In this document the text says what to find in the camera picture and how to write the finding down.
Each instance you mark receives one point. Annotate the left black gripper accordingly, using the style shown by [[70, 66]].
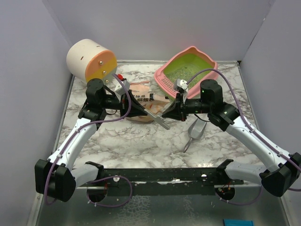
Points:
[[136, 108]]

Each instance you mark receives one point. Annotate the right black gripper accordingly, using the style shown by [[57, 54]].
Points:
[[178, 110]]

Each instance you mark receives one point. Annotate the beige cat litter bag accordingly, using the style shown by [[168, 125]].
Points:
[[148, 99]]

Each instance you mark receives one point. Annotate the grey metal scoop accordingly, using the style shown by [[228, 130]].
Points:
[[195, 132]]

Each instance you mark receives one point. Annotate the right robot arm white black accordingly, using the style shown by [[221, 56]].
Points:
[[279, 169]]

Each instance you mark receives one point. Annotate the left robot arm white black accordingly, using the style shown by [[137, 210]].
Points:
[[56, 177]]

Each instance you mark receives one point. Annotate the green cat litter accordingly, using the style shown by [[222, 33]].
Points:
[[182, 72]]

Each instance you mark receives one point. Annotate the pink green litter box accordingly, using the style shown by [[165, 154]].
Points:
[[191, 55]]

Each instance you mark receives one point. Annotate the cream orange cylinder container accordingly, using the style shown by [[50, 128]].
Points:
[[88, 60]]

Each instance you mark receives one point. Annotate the blue object at bottom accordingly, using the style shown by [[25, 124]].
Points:
[[235, 222]]

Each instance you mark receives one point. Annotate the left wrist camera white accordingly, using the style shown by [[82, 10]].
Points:
[[123, 85]]

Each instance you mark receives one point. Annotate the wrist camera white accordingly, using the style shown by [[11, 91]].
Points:
[[181, 86], [123, 85]]

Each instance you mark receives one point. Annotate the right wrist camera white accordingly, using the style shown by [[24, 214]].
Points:
[[181, 86]]

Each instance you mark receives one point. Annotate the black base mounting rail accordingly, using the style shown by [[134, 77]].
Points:
[[160, 181]]

